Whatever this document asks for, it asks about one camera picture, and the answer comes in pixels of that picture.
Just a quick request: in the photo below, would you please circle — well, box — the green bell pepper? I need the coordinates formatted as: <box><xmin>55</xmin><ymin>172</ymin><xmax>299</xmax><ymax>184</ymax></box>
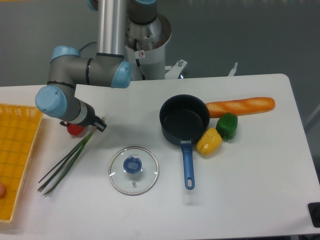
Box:
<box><xmin>215</xmin><ymin>113</ymin><xmax>238</xmax><ymax>140</ymax></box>

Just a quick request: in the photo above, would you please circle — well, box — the yellow woven basket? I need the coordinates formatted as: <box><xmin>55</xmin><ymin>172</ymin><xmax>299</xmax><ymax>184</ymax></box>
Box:
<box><xmin>0</xmin><ymin>103</ymin><xmax>43</xmax><ymax>223</ymax></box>

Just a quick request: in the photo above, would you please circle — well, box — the orange object in basket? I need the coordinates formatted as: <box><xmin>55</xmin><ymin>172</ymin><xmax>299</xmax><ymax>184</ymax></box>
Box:
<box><xmin>0</xmin><ymin>182</ymin><xmax>6</xmax><ymax>198</ymax></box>

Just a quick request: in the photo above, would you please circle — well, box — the black corner device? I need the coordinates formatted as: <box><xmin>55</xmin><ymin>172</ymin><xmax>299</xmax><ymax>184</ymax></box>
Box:
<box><xmin>307</xmin><ymin>202</ymin><xmax>320</xmax><ymax>228</ymax></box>

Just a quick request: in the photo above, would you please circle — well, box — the green onion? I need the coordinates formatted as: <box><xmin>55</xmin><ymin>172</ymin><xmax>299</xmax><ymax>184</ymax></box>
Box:
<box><xmin>37</xmin><ymin>117</ymin><xmax>106</xmax><ymax>196</ymax></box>

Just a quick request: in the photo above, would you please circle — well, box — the glass pot lid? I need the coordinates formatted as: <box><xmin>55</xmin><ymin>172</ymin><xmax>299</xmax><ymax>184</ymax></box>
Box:
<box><xmin>108</xmin><ymin>146</ymin><xmax>160</xmax><ymax>196</ymax></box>

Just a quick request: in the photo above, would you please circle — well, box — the orange baguette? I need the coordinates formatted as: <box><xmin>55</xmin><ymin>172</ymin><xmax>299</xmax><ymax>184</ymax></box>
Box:
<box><xmin>205</xmin><ymin>97</ymin><xmax>276</xmax><ymax>118</ymax></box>

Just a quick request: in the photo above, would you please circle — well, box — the white metal bracket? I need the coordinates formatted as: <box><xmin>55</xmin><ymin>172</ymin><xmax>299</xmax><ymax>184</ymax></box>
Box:
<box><xmin>228</xmin><ymin>62</ymin><xmax>238</xmax><ymax>77</ymax></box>

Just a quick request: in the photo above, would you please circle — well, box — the white base foot bracket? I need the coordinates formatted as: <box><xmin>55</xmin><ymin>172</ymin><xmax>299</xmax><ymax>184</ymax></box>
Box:
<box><xmin>164</xmin><ymin>59</ymin><xmax>188</xmax><ymax>80</ymax></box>

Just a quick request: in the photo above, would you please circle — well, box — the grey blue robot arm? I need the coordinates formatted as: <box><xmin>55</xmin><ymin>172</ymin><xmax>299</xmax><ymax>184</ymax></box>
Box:
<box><xmin>35</xmin><ymin>0</ymin><xmax>157</xmax><ymax>132</ymax></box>

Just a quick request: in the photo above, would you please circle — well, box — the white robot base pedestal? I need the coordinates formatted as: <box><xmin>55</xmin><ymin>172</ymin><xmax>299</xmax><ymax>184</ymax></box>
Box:
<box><xmin>124</xmin><ymin>13</ymin><xmax>172</xmax><ymax>81</ymax></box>

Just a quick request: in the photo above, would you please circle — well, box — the yellow bell pepper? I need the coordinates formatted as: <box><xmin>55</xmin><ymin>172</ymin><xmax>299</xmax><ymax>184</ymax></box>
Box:
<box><xmin>196</xmin><ymin>127</ymin><xmax>222</xmax><ymax>157</ymax></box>

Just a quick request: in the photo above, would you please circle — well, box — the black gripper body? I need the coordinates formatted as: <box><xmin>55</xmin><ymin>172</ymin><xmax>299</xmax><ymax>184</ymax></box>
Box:
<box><xmin>59</xmin><ymin>103</ymin><xmax>100</xmax><ymax>127</ymax></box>

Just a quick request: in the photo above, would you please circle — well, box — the red bell pepper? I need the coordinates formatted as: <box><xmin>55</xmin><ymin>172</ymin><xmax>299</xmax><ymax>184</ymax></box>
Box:
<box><xmin>66</xmin><ymin>123</ymin><xmax>84</xmax><ymax>136</ymax></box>

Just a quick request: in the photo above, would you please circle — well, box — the black saucepan blue handle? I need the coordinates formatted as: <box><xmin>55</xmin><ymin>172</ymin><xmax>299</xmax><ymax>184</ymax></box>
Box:
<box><xmin>159</xmin><ymin>94</ymin><xmax>210</xmax><ymax>190</ymax></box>

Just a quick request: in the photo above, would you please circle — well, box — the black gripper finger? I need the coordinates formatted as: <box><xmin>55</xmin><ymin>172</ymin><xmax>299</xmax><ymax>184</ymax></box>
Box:
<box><xmin>94</xmin><ymin>117</ymin><xmax>107</xmax><ymax>132</ymax></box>

